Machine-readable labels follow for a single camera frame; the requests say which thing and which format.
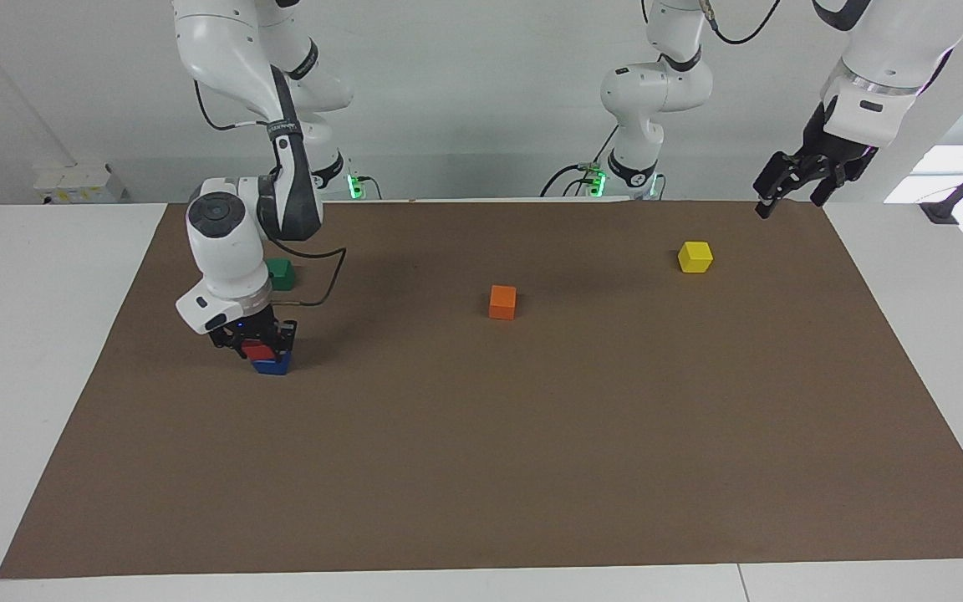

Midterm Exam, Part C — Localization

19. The yellow cube block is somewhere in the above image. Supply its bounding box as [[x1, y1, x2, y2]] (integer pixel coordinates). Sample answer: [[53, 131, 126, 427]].
[[677, 241, 714, 274]]

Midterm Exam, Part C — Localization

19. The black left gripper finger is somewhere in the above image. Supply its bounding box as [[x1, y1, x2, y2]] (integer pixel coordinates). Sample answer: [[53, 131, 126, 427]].
[[753, 150, 818, 221], [809, 166, 847, 208]]

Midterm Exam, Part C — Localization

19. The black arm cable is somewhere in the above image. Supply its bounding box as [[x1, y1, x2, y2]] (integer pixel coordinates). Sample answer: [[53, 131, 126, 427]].
[[699, 0, 783, 47], [192, 79, 348, 307]]

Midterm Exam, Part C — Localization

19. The black base cable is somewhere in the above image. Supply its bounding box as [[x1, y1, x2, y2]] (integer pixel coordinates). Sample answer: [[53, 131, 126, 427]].
[[540, 124, 621, 198]]

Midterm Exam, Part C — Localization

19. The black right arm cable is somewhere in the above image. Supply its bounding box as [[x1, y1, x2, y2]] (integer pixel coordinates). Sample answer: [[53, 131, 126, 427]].
[[192, 79, 348, 307]]

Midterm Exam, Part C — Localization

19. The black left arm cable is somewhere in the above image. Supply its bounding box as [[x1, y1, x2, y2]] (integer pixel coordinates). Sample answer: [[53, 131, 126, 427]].
[[699, 0, 783, 47]]

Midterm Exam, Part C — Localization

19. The white wall box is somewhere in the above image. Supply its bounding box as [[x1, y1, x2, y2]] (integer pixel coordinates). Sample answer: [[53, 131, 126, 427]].
[[33, 162, 128, 205]]

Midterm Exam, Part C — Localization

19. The brown table mat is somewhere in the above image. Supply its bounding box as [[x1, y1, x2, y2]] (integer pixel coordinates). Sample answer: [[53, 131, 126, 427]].
[[0, 199, 963, 579]]

